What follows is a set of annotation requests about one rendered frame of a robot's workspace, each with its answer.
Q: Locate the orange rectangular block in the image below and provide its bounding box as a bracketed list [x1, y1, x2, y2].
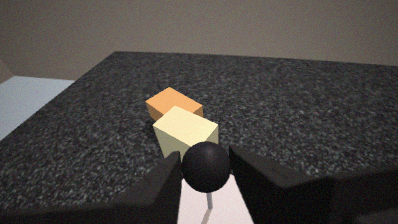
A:
[145, 87, 203, 121]

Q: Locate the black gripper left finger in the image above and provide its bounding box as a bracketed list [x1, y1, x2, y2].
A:
[0, 151, 182, 224]

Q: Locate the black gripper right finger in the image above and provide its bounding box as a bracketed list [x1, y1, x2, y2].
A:
[229, 145, 398, 224]

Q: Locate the pale yellow block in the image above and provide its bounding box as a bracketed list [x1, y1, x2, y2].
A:
[152, 106, 218, 163]

